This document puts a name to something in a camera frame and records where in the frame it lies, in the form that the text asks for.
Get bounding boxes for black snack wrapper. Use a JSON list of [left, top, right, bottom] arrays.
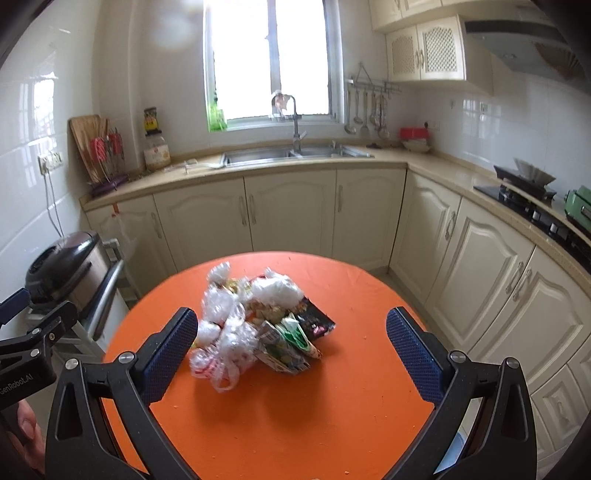
[[294, 297, 335, 342]]

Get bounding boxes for green white snack packet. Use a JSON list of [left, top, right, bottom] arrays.
[[254, 314, 322, 375]]

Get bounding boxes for clear plastic bag bundle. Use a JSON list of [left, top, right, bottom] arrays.
[[188, 262, 259, 393]]

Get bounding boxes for white plastic bag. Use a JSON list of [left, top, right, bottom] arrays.
[[250, 268, 304, 309]]

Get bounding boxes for silver kitchen faucet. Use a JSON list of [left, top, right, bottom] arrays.
[[270, 90, 307, 155]]

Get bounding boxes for person's left hand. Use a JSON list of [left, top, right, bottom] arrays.
[[10, 400, 45, 474]]

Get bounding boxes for black rice cooker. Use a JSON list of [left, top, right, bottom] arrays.
[[25, 231, 110, 312]]

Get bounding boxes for cream lower cabinets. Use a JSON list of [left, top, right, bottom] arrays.
[[85, 168, 591, 471]]

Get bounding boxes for hanging clear plastic bag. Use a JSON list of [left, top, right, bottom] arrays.
[[102, 203, 139, 272]]

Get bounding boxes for orange round table cover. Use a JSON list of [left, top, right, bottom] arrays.
[[102, 250, 438, 480]]

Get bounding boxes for wooden cutting board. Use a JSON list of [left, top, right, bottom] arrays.
[[68, 114, 109, 185]]

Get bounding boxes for black gas stove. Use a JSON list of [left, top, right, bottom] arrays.
[[474, 166, 590, 272]]

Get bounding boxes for large glass jar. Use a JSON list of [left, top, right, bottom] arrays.
[[143, 130, 171, 172]]

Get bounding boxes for beige countertop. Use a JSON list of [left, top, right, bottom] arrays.
[[79, 148, 590, 293]]

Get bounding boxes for green electric cooker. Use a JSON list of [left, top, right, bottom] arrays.
[[564, 186, 591, 236]]

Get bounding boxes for steel wok pan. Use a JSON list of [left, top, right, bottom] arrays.
[[514, 158, 556, 187]]

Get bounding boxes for yellow black bottle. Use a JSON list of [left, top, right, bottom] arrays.
[[143, 107, 160, 136]]

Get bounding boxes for red lidded bowl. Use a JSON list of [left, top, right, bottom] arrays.
[[400, 127, 431, 153]]

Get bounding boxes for stainless steel sink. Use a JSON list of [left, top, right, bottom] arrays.
[[221, 142, 373, 167]]

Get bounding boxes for green bottle on windowsill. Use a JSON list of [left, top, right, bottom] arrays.
[[207, 97, 228, 132]]

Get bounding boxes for upper lattice cabinet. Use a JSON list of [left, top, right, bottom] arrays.
[[386, 15, 494, 96]]

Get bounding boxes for range hood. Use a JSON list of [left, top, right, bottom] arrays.
[[465, 19, 590, 89]]

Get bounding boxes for wall power socket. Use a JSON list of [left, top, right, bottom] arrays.
[[37, 152, 64, 176]]

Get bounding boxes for wire dish rack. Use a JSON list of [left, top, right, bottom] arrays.
[[89, 130, 129, 198]]

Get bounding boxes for hanging utensil rail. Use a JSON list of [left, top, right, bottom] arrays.
[[344, 62, 403, 140]]

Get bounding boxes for window with white frame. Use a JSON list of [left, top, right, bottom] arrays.
[[204, 1, 341, 130]]

